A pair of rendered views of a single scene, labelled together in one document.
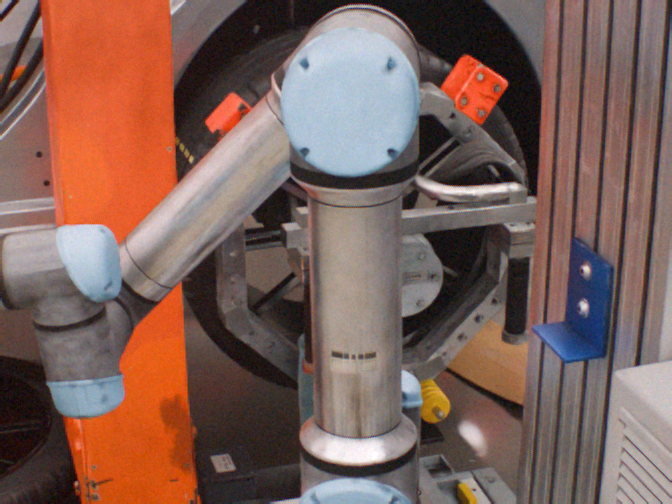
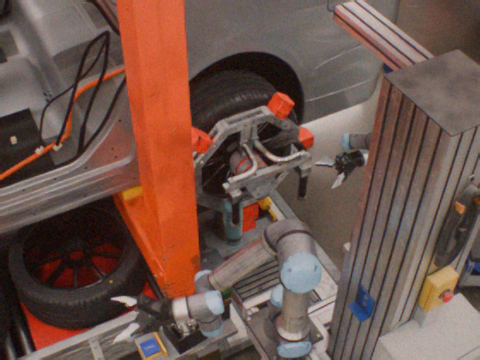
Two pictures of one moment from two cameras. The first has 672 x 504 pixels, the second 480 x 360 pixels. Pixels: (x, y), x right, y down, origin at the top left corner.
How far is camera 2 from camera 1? 1.30 m
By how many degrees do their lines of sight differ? 25
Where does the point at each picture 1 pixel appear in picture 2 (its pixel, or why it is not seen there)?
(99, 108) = (170, 188)
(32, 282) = (200, 315)
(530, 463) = (339, 318)
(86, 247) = (216, 304)
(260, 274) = not seen: hidden behind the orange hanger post
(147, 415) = (186, 262)
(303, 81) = (291, 275)
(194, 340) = not seen: hidden behind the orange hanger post
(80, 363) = (213, 327)
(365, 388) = (299, 323)
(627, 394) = (382, 346)
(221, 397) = not seen: hidden behind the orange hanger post
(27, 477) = (128, 266)
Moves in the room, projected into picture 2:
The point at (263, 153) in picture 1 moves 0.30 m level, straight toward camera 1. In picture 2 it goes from (262, 259) to (291, 339)
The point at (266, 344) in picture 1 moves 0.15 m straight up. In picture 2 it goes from (209, 204) to (208, 181)
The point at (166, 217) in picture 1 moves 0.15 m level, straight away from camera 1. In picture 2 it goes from (229, 273) to (215, 239)
